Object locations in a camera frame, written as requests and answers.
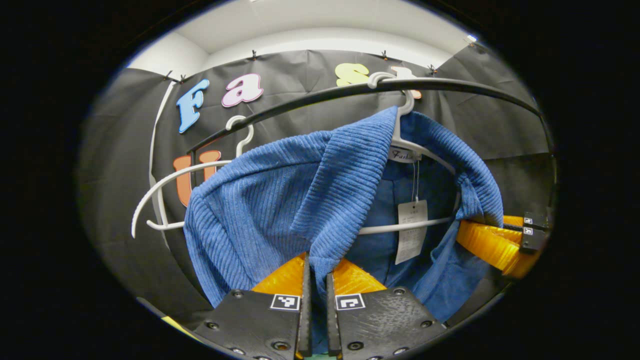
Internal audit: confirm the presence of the black backdrop cloth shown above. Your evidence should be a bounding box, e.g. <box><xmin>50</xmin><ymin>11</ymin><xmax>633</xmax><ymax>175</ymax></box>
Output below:
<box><xmin>77</xmin><ymin>49</ymin><xmax>557</xmax><ymax>321</ymax></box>

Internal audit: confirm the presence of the white plastic hanger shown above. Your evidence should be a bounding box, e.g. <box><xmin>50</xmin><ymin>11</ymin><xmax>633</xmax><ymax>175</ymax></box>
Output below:
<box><xmin>131</xmin><ymin>115</ymin><xmax>256</xmax><ymax>239</ymax></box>
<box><xmin>357</xmin><ymin>71</ymin><xmax>463</xmax><ymax>237</ymax></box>

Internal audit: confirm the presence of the black clothes rack rail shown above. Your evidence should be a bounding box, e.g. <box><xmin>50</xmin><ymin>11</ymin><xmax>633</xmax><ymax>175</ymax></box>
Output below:
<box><xmin>186</xmin><ymin>76</ymin><xmax>557</xmax><ymax>211</ymax></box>

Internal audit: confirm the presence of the blue corduroy shirt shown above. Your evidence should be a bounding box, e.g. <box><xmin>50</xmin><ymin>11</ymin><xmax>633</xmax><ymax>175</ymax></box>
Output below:
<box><xmin>183</xmin><ymin>106</ymin><xmax>505</xmax><ymax>353</ymax></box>

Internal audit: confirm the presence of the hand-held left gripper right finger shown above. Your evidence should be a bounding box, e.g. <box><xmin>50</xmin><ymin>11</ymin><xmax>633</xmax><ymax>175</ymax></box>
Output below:
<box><xmin>325</xmin><ymin>256</ymin><xmax>447</xmax><ymax>360</ymax></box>

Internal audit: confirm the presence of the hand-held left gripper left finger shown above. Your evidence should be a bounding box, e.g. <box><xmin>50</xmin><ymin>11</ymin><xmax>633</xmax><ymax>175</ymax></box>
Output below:
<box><xmin>191</xmin><ymin>251</ymin><xmax>314</xmax><ymax>360</ymax></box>

